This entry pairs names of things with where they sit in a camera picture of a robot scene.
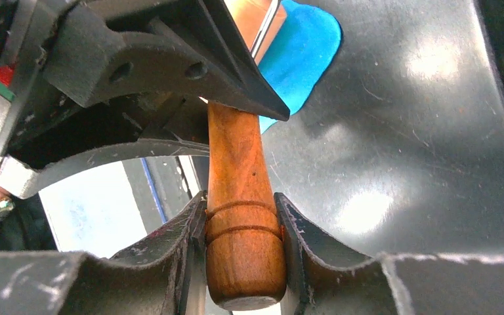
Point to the black baking tray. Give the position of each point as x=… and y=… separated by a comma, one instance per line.
x=400, y=145

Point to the wooden rolling pin roller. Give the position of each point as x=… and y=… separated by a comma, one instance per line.
x=245, y=261

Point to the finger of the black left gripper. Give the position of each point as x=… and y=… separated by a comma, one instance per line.
x=107, y=49

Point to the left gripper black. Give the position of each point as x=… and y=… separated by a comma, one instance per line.
x=46, y=137

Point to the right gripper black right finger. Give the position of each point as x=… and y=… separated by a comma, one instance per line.
x=324, y=276

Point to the blue dough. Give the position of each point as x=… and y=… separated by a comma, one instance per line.
x=301, y=52

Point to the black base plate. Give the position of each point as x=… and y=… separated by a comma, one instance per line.
x=161, y=187

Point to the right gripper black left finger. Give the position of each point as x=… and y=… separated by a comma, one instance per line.
x=163, y=273

